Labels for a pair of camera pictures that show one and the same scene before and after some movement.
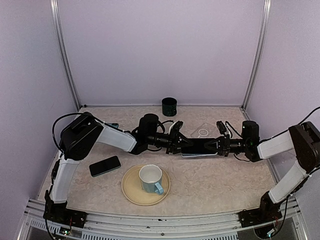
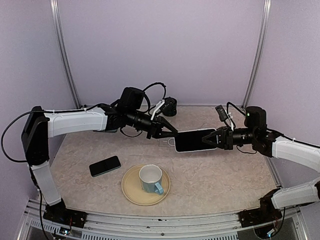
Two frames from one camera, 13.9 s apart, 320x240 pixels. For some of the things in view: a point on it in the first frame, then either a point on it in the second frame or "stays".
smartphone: (187, 155) to (192, 141)
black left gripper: (172, 147) to (156, 129)
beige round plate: (132, 190) stays
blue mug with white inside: (151, 176) stays
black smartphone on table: (104, 166) stays
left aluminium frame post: (54, 7) stays
